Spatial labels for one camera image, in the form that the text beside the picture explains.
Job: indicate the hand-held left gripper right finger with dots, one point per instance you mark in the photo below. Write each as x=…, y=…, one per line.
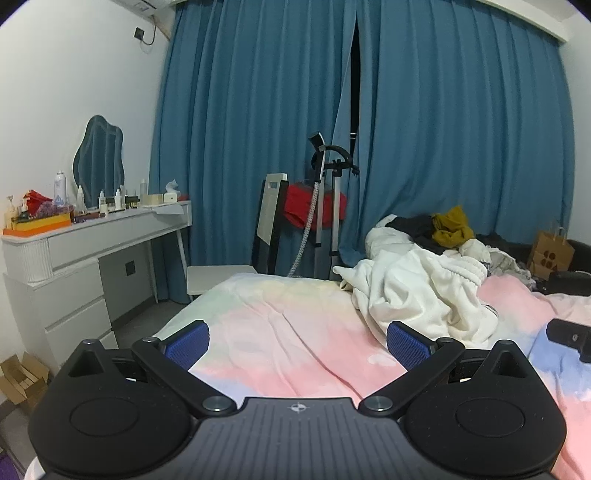
x=408, y=346

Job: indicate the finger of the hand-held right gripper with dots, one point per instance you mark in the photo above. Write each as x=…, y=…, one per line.
x=570, y=337

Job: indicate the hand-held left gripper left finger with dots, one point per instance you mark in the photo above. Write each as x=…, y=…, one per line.
x=187, y=346

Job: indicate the white fleece garment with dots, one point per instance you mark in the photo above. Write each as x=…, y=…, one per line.
x=415, y=286

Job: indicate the brown paper bag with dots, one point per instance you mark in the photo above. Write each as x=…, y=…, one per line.
x=549, y=258

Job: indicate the pastel bed cover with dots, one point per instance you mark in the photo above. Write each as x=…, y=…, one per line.
x=300, y=332

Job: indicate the white puffy jacket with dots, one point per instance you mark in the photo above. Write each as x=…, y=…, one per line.
x=383, y=237

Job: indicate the white and grey cloth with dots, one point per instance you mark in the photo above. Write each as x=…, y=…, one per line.
x=480, y=251

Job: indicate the mustard yellow garment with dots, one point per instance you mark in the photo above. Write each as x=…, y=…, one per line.
x=450, y=230

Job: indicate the white dressing table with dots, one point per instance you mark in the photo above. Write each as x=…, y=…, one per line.
x=78, y=286

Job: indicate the garment steamer stand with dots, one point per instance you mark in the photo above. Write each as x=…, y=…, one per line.
x=336, y=217

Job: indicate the beige tissue box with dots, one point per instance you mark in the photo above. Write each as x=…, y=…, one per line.
x=151, y=199

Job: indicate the white and black chair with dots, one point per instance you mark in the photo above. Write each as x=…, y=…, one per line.
x=270, y=207

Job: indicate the small white bottle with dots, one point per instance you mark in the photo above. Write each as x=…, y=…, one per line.
x=102, y=203
x=81, y=197
x=119, y=199

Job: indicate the cardboard box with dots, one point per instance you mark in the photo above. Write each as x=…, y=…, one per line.
x=23, y=378

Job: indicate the red garment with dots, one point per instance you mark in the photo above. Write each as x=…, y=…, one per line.
x=300, y=203

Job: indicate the orange tray box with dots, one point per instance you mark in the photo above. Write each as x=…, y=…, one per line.
x=37, y=227

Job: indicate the white spray can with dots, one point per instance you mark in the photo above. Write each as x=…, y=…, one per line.
x=60, y=189

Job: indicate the red paper items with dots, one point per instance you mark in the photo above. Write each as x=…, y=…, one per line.
x=38, y=199

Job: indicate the white air conditioner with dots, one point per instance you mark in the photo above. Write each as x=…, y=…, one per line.
x=138, y=4

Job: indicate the wavy wall mirror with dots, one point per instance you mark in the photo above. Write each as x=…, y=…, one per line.
x=99, y=157

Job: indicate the black wall socket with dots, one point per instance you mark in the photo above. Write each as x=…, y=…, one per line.
x=139, y=32

